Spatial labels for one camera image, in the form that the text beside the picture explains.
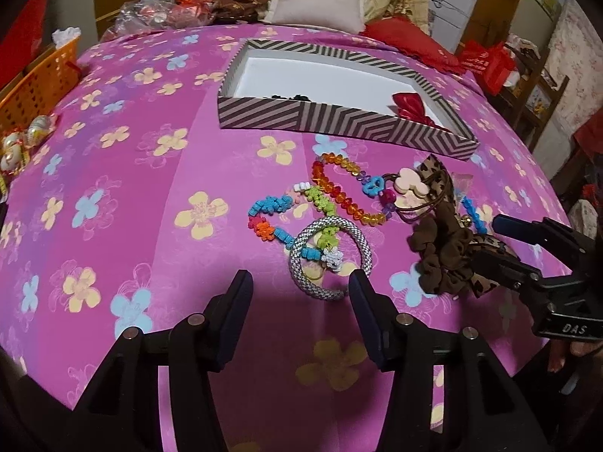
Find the shiny wrapped ornaments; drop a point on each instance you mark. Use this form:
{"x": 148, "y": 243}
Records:
{"x": 40, "y": 128}

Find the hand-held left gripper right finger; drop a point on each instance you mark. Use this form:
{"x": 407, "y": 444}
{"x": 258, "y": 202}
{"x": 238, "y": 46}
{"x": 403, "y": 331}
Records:
{"x": 365, "y": 310}

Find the brown scrunchie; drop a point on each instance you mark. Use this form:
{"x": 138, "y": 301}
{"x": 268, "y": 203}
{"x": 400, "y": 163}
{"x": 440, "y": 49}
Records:
{"x": 433, "y": 249}

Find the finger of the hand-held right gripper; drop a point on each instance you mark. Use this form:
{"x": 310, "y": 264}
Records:
{"x": 499, "y": 263}
{"x": 506, "y": 226}

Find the black scrunchie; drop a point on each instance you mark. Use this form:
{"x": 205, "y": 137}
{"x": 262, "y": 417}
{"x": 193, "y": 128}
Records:
{"x": 292, "y": 98}

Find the wooden shelf rack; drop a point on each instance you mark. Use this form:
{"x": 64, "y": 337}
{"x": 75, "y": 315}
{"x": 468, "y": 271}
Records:
{"x": 532, "y": 89}

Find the white pillow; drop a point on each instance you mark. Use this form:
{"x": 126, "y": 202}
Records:
{"x": 315, "y": 0}

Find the orange plastic basket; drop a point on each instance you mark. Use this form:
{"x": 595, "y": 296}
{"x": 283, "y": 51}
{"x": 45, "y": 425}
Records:
{"x": 42, "y": 84}

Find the striped cardboard box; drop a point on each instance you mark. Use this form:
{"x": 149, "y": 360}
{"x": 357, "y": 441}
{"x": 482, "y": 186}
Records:
{"x": 329, "y": 122}

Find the red cushion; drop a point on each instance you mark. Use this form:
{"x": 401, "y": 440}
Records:
{"x": 405, "y": 37}

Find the red satin bow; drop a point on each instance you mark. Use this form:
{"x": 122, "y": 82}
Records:
{"x": 414, "y": 106}

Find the leopard print bow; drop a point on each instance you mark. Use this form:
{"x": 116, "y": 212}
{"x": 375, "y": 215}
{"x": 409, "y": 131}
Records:
{"x": 485, "y": 245}

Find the red shopping bag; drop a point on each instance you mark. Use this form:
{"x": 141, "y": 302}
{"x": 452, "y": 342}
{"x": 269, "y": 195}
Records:
{"x": 487, "y": 63}

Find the red gift bag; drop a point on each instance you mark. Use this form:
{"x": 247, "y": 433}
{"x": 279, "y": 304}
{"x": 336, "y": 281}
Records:
{"x": 23, "y": 28}

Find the person's right hand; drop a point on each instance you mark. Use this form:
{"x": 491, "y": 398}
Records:
{"x": 563, "y": 355}

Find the round doll figurine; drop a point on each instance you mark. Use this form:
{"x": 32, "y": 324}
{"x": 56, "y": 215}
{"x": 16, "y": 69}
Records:
{"x": 12, "y": 141}
{"x": 8, "y": 161}

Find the white tissue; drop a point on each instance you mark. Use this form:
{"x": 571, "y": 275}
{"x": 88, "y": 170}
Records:
{"x": 66, "y": 37}

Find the clear plastic bag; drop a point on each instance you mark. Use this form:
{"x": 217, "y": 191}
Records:
{"x": 155, "y": 14}

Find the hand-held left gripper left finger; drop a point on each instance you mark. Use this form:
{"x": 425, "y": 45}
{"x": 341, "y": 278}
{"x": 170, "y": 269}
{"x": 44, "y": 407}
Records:
{"x": 235, "y": 310}

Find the silver woven bangle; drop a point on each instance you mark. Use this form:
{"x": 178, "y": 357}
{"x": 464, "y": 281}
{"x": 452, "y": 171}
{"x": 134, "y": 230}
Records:
{"x": 301, "y": 282}

